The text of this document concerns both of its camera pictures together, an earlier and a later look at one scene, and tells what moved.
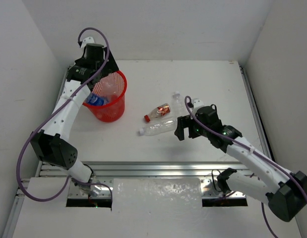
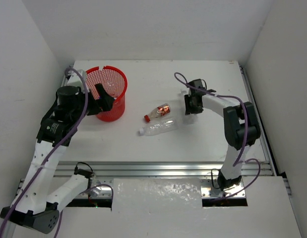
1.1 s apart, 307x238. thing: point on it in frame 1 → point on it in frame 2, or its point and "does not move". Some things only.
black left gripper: (109, 66) → (95, 103)
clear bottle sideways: (159, 127) does not move
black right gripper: (183, 122) → (189, 109)
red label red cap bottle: (160, 111) does not move
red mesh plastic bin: (112, 88) does not move
